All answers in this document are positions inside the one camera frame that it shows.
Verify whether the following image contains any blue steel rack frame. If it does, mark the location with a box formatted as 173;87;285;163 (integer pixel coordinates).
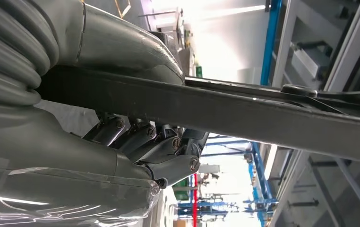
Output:
248;0;283;201

